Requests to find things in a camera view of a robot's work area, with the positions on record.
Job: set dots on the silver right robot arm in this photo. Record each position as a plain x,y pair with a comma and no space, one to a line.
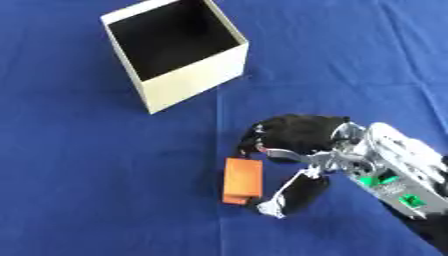
396,166

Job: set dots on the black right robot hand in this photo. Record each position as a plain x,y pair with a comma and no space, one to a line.
297,135

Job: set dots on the orange rectangular block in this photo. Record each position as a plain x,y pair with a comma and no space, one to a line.
242,180

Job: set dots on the tan open cardboard box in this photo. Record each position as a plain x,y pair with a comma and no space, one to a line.
175,53

